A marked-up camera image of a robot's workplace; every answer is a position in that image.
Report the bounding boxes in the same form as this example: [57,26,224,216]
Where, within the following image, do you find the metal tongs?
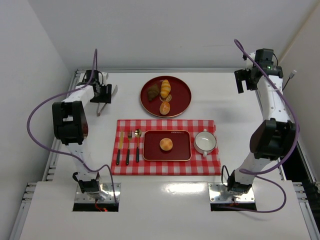
[96,84,118,117]

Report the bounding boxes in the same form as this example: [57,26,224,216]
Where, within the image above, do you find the round golden bread bun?
[159,137,173,152]

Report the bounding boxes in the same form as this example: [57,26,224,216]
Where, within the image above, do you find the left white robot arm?
[52,69,112,201]

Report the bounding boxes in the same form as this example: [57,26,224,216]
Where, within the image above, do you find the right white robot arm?
[227,48,297,195]

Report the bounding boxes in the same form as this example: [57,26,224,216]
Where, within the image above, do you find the yellow striped bread loaf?
[160,79,171,99]

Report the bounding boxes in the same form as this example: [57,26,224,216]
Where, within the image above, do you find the dark chocolate croissant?
[147,84,160,102]

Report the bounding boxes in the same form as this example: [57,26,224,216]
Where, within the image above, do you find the round red plate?
[139,75,192,118]

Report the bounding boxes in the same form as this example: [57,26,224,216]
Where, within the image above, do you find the sesame glazed bun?
[159,101,171,116]

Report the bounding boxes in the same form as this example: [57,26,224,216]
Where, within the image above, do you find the small brown pastry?
[165,94,172,102]

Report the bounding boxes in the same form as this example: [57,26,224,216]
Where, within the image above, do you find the red checkered cloth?
[111,118,221,176]

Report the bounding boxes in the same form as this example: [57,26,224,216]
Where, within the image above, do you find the white soup bowl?
[193,129,217,158]

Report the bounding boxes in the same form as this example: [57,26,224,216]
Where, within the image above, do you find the rectangular red tray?
[142,130,192,162]

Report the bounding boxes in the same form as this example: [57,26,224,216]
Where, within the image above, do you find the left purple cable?
[26,48,118,206]

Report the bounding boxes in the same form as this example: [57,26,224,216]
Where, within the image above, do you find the white cable connector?
[282,69,297,91]

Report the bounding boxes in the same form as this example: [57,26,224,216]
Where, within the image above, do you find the gold knife black handle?
[115,131,125,166]

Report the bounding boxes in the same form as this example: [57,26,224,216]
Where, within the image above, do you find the gold fork black handle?
[125,131,133,166]

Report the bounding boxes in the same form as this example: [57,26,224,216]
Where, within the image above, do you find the gold spoon black handle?
[134,128,142,163]

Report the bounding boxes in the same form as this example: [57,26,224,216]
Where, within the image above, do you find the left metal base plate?
[74,183,121,204]

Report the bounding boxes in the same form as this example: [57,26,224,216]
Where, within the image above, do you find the metal base plate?
[74,183,121,204]
[208,182,255,204]

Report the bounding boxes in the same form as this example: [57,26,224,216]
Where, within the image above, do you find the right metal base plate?
[208,182,255,204]

